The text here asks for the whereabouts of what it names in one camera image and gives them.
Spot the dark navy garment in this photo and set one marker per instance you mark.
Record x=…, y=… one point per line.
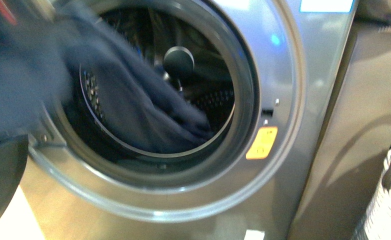
x=38, y=57

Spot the grey front-load washing machine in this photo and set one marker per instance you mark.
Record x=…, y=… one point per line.
x=324, y=79

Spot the black rubber door gasket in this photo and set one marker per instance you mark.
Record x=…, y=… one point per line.
x=92, y=157

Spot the steel washer drum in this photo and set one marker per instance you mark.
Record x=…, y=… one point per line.
x=198, y=82

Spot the orange warning sticker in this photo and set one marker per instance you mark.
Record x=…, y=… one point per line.
x=263, y=143

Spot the blue white energy label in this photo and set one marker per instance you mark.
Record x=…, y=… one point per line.
x=326, y=6

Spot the round glass washer door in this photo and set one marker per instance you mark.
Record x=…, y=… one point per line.
x=13, y=161

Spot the grey door hinge bracket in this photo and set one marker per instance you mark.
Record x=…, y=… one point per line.
x=44, y=133

